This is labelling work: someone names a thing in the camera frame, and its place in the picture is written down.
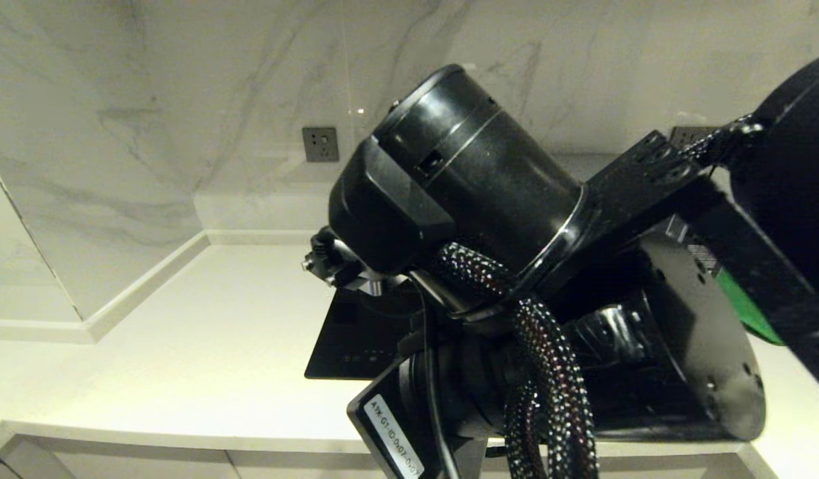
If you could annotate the grey cabinet side panel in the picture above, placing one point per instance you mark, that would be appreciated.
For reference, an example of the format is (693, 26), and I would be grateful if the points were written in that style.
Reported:
(23, 466)

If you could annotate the green plastic tray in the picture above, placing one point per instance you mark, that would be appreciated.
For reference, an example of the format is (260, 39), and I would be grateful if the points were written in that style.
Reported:
(748, 313)

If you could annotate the grey double wall socket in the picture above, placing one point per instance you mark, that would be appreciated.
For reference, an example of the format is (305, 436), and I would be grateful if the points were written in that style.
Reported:
(682, 136)

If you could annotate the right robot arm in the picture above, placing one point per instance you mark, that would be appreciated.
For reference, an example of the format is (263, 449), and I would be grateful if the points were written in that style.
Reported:
(489, 173)

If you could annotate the black induction cooktop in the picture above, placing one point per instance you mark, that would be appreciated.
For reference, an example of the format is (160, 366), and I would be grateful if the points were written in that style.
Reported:
(342, 346)

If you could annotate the grey single wall socket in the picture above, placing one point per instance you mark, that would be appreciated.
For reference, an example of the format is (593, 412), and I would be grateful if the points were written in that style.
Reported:
(319, 144)

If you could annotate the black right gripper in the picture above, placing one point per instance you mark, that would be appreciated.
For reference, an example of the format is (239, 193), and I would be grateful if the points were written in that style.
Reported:
(469, 392)

